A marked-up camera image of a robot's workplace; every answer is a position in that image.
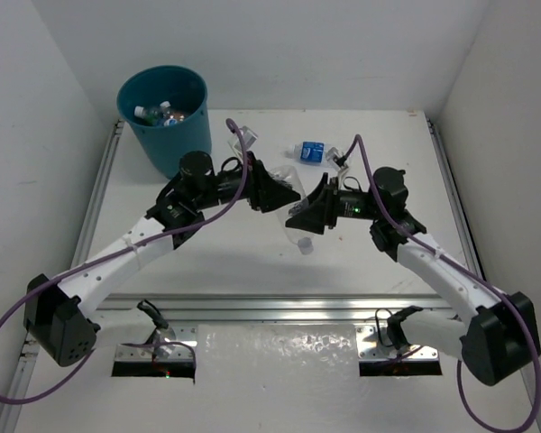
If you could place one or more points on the blue label bottle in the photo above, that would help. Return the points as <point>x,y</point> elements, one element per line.
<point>313,153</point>
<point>173,117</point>

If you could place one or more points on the white front panel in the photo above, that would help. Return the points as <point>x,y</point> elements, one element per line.
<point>274,378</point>

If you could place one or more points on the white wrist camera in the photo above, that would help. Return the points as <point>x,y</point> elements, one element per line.
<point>249,139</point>
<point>338,161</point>

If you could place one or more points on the teal plastic bin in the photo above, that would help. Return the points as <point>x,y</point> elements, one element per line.
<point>186,92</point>

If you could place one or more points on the aluminium front rail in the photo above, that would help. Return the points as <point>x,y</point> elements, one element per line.
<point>270,306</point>

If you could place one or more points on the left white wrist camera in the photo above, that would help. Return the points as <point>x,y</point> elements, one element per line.
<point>249,139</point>

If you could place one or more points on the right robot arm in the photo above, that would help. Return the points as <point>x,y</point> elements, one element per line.
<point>493,333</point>

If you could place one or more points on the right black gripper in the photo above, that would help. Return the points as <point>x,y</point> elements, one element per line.
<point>314,217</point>

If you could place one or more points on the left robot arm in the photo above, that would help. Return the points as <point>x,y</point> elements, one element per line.
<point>64,318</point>

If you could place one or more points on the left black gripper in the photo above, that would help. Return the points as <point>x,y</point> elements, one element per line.
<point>254,186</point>

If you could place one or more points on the clear crushed bottle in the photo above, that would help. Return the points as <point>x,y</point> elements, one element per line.
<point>303,240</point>

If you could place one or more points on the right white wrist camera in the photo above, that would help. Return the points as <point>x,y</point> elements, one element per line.
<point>338,161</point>

